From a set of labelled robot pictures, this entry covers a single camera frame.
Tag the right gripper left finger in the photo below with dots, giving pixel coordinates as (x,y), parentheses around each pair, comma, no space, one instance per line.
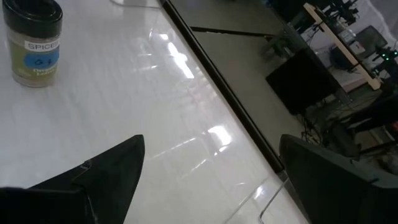
(77,199)

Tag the clear plastic bin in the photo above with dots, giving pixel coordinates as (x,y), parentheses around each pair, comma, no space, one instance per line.
(262,214)

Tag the black computer case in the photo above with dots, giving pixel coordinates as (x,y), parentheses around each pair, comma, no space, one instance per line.
(301,84)

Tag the background robot green lights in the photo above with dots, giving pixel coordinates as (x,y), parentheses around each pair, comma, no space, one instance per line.
(388,62)

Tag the black-lid spice jar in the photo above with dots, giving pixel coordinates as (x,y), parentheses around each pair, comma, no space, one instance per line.
(32,62)

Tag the wooden desk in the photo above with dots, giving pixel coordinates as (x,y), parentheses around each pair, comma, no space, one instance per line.
(342,46)

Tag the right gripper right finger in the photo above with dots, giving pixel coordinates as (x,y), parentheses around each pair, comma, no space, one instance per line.
(342,199)

